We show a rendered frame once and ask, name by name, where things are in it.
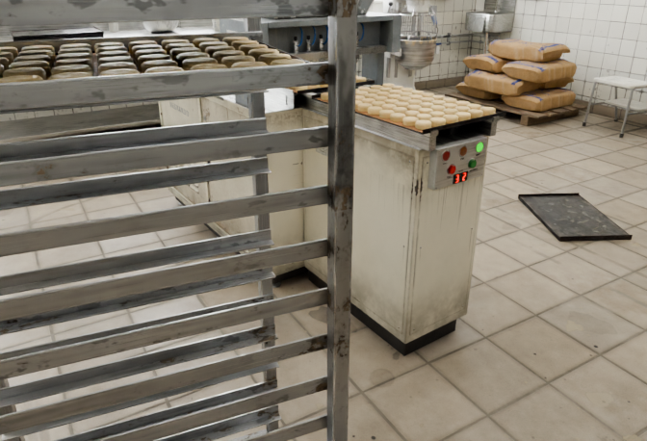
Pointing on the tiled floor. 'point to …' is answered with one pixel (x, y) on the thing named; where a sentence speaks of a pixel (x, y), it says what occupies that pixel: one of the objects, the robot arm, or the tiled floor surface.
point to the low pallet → (522, 109)
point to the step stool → (621, 98)
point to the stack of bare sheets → (572, 218)
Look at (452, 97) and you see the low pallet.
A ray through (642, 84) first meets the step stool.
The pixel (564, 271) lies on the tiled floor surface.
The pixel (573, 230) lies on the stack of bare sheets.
